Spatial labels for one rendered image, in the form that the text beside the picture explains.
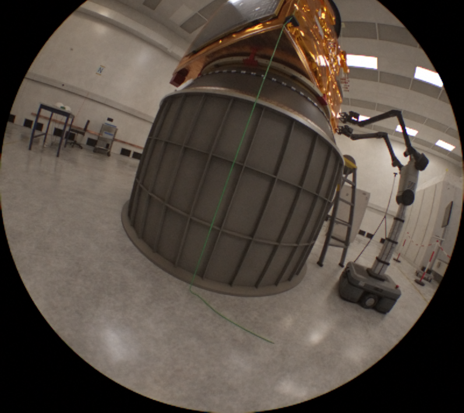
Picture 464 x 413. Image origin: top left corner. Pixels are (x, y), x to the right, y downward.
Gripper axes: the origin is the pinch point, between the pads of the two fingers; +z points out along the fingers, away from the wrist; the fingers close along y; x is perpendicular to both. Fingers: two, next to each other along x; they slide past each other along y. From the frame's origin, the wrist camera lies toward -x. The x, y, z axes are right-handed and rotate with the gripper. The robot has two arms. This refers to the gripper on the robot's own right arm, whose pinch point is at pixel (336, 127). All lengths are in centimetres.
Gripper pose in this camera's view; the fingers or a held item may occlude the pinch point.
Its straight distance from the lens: 214.9
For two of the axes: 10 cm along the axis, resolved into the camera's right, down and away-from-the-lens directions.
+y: -3.3, -0.8, -9.4
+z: -8.1, -4.9, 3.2
